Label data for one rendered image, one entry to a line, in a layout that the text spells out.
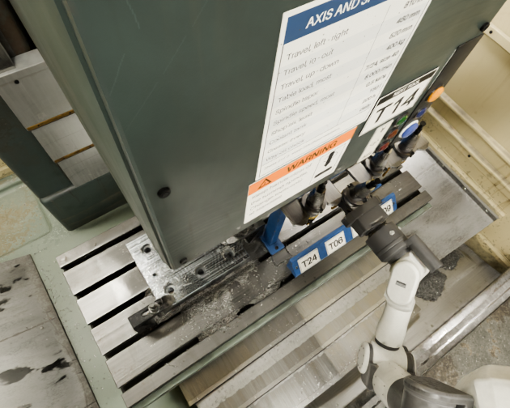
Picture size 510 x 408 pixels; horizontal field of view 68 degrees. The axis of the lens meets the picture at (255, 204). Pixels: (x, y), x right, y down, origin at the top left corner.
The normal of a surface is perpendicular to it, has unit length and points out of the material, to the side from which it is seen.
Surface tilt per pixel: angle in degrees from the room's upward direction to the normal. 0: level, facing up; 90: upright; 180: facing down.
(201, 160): 90
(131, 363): 0
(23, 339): 24
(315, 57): 90
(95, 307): 0
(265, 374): 8
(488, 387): 54
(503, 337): 0
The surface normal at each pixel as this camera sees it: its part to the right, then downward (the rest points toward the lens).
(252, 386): -0.04, -0.37
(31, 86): 0.56, 0.76
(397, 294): -0.62, 0.11
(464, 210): -0.26, -0.20
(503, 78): -0.83, 0.47
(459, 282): -0.04, -0.59
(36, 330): 0.40, -0.59
